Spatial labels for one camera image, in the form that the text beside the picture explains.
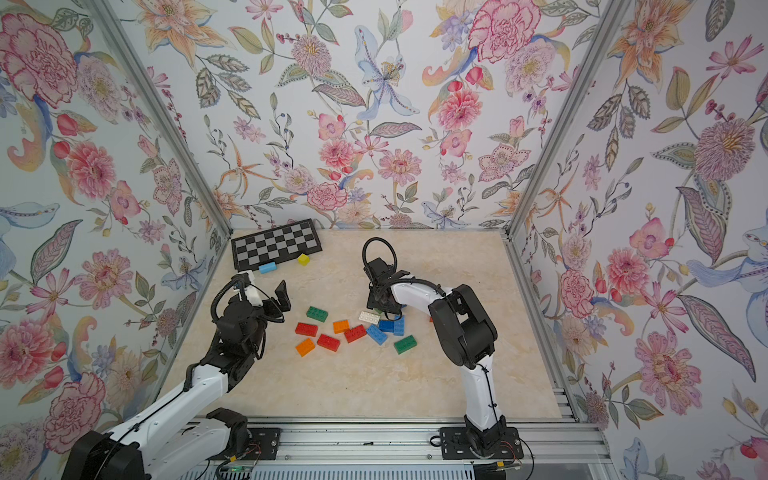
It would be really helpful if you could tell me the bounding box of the red lego brick middle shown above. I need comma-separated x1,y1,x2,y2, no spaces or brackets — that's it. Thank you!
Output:
344,325,367,344

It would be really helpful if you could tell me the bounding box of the black grey chessboard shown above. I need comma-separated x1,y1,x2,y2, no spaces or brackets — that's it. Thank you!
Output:
231,219,322,272

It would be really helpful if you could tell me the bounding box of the light blue lego brick upright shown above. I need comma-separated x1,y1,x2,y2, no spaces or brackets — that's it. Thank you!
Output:
393,315,405,336

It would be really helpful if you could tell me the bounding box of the aluminium rail frame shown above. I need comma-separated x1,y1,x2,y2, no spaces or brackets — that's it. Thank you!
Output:
95,386,619,480

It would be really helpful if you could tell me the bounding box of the red lego brick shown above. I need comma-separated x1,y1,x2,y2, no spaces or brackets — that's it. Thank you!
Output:
317,334,341,352
344,325,367,344
295,322,319,338

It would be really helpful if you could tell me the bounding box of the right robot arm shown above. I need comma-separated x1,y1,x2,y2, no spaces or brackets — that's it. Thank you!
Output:
363,258,507,457

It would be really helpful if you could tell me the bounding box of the green lego brick lower right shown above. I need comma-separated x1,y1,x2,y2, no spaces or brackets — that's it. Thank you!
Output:
394,335,418,355

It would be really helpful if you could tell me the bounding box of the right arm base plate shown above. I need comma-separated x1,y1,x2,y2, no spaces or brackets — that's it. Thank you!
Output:
438,427,525,460

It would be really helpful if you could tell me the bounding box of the red lego brick left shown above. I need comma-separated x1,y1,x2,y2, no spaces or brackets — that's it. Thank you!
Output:
295,322,319,338

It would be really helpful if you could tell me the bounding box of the green lego brick left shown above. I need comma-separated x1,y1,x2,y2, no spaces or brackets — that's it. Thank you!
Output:
306,306,328,323

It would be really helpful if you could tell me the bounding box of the blue lego brick flat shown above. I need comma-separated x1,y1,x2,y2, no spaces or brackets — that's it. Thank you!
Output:
377,320,395,333

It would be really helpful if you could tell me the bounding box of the light blue cylinder block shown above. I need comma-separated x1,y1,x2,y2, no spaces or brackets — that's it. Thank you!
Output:
258,262,277,274

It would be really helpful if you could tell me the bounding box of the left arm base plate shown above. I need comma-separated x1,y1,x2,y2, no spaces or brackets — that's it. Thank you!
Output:
204,427,282,462

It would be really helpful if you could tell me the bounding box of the orange lego brick lower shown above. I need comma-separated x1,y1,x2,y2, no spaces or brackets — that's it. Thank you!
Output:
295,338,316,357

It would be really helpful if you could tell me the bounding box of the blue lego brick tilted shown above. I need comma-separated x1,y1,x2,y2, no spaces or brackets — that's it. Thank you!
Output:
366,325,388,345

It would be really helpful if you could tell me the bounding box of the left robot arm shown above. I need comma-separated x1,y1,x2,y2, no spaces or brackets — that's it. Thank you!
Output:
62,273,291,479

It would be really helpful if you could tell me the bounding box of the small orange lego brick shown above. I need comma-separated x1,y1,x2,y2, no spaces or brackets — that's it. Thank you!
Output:
332,320,350,334

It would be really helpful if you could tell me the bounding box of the white lego brick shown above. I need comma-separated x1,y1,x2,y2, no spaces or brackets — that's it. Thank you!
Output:
358,310,381,325

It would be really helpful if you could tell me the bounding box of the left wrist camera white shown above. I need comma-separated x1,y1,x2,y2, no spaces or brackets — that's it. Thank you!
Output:
241,284,263,308

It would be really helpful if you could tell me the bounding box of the red lego brick lower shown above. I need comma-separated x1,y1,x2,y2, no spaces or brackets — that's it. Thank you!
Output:
317,334,341,352

